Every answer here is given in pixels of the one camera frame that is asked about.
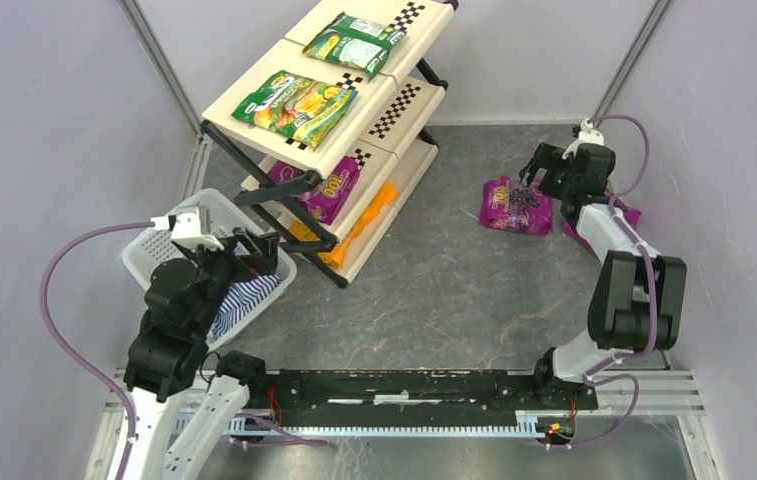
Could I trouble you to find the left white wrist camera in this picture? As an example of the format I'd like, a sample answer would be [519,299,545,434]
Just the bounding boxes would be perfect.
[151,205,224,251]

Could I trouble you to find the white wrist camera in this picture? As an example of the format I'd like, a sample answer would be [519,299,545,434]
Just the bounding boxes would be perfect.
[151,205,224,251]
[562,118,605,160]

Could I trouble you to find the green candy bag back side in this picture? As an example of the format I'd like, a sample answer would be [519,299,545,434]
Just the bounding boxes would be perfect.
[302,12,406,80]

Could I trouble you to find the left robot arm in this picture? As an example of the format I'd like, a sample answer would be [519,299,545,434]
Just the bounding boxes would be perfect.
[116,228,280,479]

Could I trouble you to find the purple candy bag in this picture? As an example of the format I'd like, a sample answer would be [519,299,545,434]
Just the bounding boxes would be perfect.
[479,176,553,236]
[561,198,642,262]
[293,156,362,225]

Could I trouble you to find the green yellow candy bag front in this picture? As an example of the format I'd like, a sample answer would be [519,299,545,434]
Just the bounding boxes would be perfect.
[231,70,358,149]

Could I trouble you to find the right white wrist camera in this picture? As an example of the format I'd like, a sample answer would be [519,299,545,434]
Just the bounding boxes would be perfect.
[562,118,605,160]

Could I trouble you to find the blue striped cloth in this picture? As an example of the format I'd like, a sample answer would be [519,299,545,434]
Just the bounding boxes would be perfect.
[208,274,281,340]

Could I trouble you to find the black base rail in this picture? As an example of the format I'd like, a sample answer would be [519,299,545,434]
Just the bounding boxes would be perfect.
[247,369,599,429]

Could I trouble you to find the orange candy bag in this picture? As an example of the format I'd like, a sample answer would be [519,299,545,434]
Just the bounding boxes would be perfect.
[344,180,398,246]
[288,219,366,269]

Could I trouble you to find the purple candy bag on shelf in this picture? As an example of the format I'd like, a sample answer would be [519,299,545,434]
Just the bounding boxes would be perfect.
[293,156,362,225]

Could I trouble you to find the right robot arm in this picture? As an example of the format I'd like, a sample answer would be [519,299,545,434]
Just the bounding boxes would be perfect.
[520,143,687,399]

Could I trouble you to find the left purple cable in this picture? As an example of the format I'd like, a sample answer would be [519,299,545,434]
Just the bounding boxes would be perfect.
[39,222,157,480]

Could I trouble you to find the cream checkered three-tier shelf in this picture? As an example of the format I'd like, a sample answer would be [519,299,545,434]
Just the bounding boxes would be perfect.
[201,1,458,288]

